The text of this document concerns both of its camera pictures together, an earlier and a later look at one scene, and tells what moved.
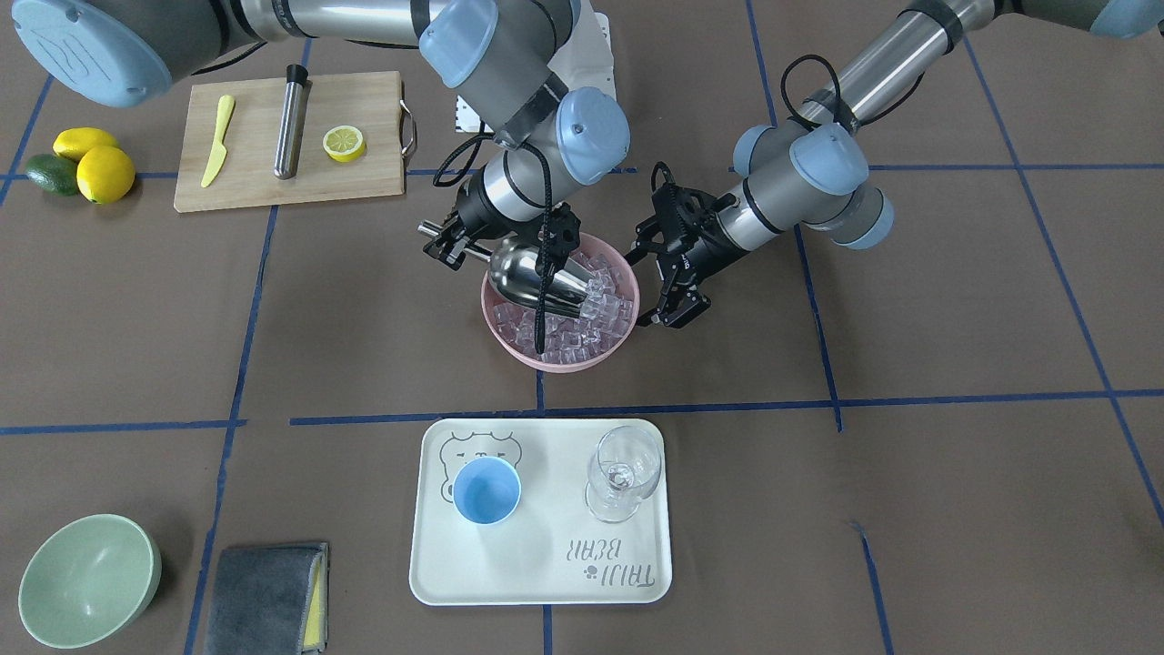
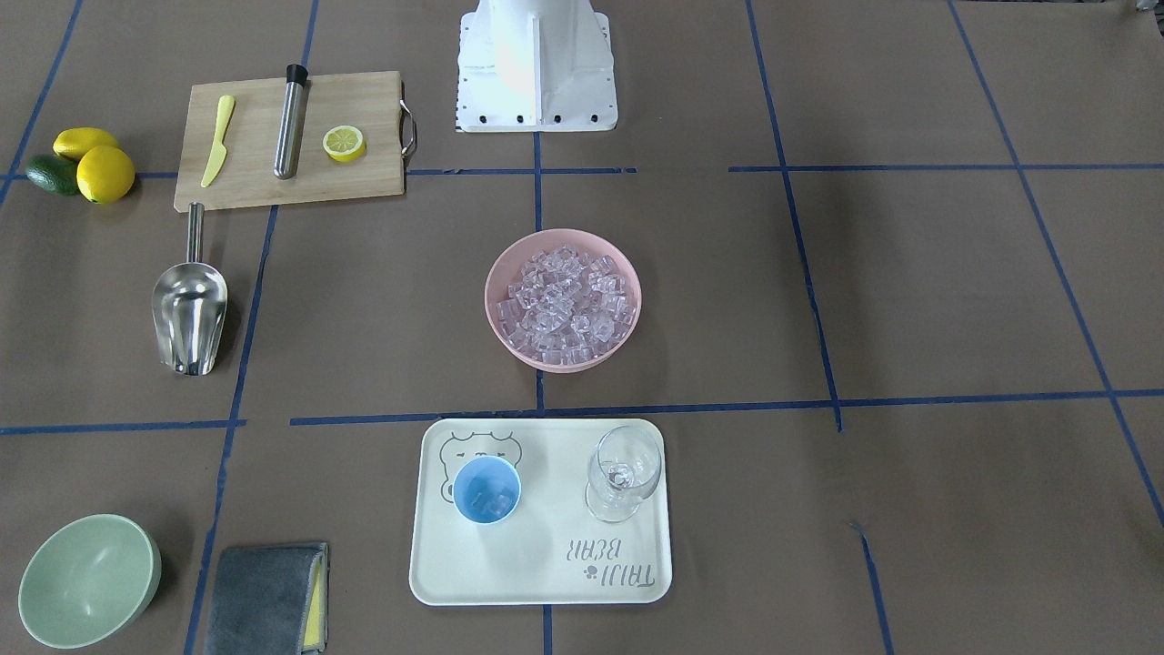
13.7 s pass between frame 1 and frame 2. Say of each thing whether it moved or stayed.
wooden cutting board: stayed
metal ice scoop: moved
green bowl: stayed
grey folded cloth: stayed
